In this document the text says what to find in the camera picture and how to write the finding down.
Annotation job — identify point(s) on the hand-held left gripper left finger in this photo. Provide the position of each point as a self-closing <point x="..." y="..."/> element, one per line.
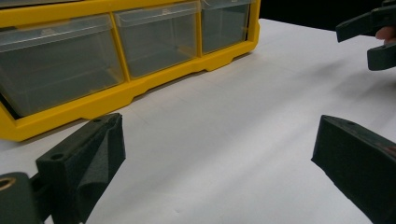
<point x="81" y="161"/>

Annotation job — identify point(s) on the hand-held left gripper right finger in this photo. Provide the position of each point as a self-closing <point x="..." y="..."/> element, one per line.
<point x="358" y="158"/>

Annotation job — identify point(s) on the yellow black drawer organizer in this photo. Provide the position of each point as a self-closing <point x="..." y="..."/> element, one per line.
<point x="102" y="99"/>

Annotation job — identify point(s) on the set of clear drawers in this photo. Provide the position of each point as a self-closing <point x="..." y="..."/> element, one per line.
<point x="62" y="68"/>

